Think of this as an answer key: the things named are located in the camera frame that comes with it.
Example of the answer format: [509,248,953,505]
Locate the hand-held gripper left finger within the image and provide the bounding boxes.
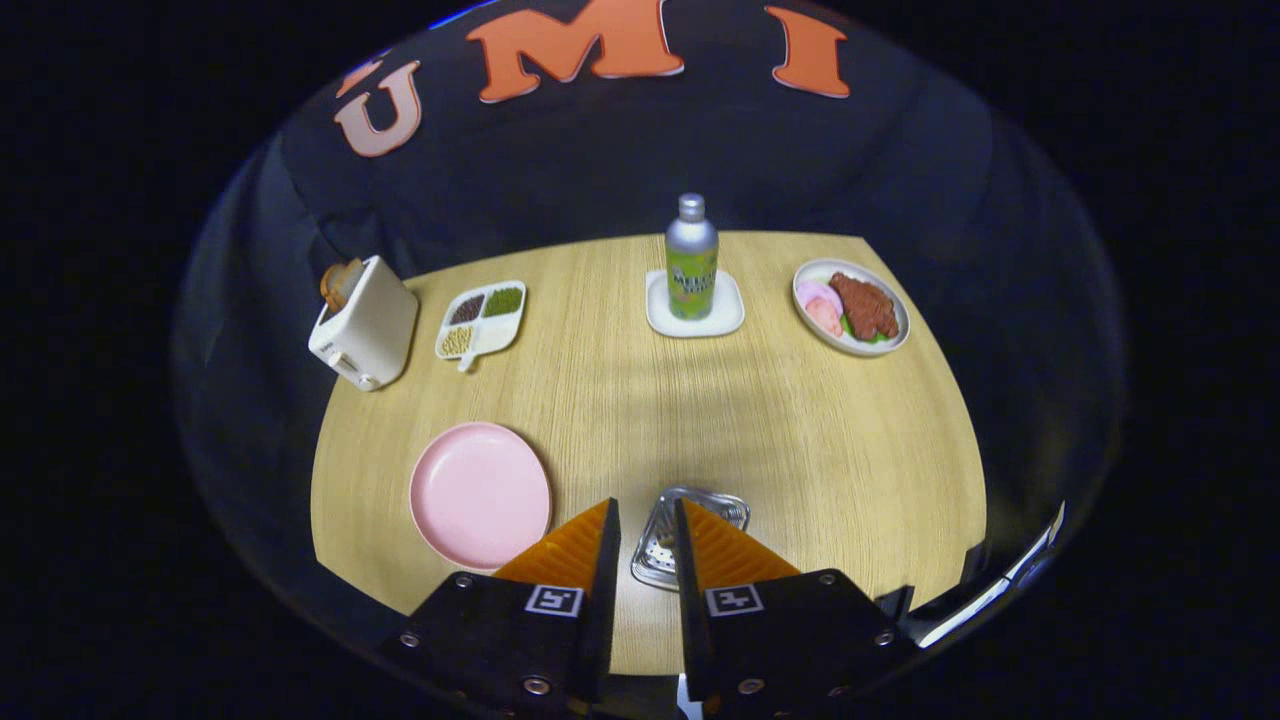
[378,497,622,716]

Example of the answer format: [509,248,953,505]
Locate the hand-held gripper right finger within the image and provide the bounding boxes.
[674,498,917,717]

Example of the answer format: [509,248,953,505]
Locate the pink round plate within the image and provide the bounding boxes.
[409,421,553,572]

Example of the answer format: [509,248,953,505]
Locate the white square coaster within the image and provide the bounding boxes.
[645,268,746,339]

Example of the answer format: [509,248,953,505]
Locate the white divided dish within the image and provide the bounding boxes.
[435,280,528,373]

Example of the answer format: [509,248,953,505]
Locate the pink ham slices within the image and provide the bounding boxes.
[797,281,844,338]

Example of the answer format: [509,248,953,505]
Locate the green drink bottle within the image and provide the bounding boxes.
[665,193,720,321]

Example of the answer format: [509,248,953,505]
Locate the red brown meat piece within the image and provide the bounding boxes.
[829,272,900,341]

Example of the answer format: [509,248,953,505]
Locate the white oval bowl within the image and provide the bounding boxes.
[792,258,911,358]

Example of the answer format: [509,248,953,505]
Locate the white toaster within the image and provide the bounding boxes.
[308,255,420,392]

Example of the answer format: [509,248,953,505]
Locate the metal wire basket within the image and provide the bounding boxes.
[630,486,751,592]

